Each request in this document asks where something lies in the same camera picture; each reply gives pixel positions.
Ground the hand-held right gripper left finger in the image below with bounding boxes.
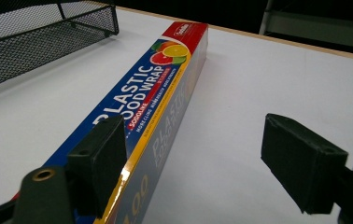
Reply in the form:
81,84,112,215
13,114,128,224

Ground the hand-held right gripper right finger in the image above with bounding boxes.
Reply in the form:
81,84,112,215
260,113,353,224

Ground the long blue food wrap box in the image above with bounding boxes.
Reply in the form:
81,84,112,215
42,21,209,224

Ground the black wire mesh tray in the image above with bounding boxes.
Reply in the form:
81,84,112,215
0,0,120,93

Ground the grey metal shelf frame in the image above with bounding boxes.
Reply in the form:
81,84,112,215
258,0,353,52

